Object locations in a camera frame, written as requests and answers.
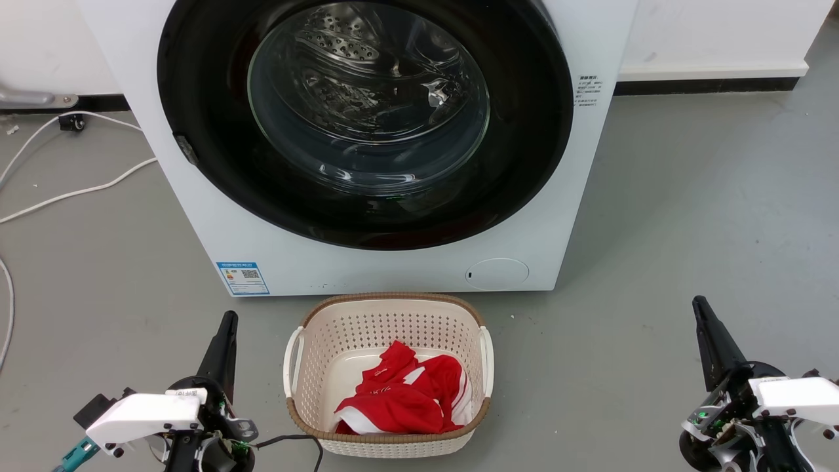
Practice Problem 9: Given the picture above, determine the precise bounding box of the stainless steel washer drum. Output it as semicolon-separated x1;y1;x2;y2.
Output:
249;0;491;197

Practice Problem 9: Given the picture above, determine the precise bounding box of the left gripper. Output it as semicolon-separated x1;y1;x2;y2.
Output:
172;311;258;472

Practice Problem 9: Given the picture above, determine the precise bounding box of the blue energy label sticker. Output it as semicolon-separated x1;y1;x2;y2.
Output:
216;262;270;296

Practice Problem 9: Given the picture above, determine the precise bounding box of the cream perforated laundry basket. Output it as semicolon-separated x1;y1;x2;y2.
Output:
283;292;494;458

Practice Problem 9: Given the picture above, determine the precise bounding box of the round black glass washer door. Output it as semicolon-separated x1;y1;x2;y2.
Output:
157;0;575;251

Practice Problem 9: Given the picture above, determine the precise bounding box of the white front-load washing machine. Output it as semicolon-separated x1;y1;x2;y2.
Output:
77;0;640;297

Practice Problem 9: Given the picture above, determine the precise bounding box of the red and white garment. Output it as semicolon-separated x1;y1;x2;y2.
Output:
334;340;473;435

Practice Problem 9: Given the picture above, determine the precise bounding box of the round white filter cover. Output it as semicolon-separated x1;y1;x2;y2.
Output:
465;258;530;290

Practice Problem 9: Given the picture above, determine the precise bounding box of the white floor cable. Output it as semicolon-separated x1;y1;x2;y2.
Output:
0;110;144;187
0;257;15;371
0;157;158;225

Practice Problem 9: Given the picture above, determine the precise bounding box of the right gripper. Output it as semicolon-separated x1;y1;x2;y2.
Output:
680;296;784;472

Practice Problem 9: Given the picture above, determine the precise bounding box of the black text sticker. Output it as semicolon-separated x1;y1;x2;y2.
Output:
576;74;601;108

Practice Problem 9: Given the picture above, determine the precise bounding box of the black skirting strip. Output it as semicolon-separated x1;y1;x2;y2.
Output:
614;77;802;96

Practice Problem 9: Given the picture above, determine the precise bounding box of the teal cable connector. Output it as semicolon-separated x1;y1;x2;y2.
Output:
52;437;100;472

